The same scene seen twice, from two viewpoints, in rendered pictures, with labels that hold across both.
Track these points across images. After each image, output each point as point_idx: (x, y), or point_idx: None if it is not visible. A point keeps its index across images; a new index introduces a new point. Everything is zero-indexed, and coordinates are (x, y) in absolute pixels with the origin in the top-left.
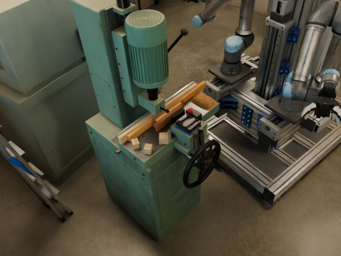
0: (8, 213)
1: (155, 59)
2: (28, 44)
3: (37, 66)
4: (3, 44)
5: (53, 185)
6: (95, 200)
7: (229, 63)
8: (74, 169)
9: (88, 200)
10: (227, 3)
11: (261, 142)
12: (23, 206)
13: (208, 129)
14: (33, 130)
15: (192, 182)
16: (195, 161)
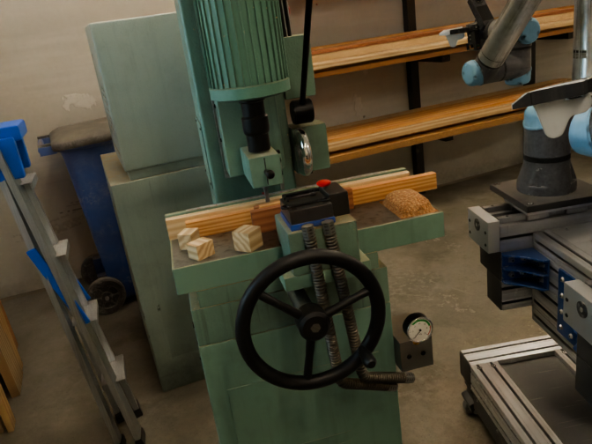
0: (61, 407)
1: (228, 21)
2: (149, 86)
3: (158, 129)
4: (103, 73)
5: (153, 388)
6: (196, 440)
7: (533, 161)
8: (202, 373)
9: (185, 433)
10: (527, 12)
11: (583, 375)
12: (86, 405)
13: (499, 359)
14: (127, 247)
15: (365, 436)
16: (265, 283)
